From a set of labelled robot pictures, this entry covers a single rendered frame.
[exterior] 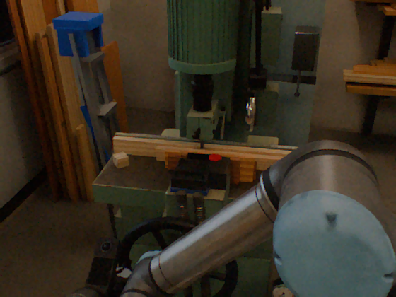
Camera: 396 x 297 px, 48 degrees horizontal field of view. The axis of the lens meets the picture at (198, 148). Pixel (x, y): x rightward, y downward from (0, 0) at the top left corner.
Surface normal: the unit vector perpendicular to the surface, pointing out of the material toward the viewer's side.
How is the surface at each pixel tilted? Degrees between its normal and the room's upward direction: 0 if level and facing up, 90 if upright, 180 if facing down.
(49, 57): 88
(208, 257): 87
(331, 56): 90
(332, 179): 6
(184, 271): 87
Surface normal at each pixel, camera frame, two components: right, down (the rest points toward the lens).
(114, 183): 0.00, -0.88
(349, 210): 0.19, -0.81
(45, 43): 0.97, 0.07
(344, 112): -0.24, 0.47
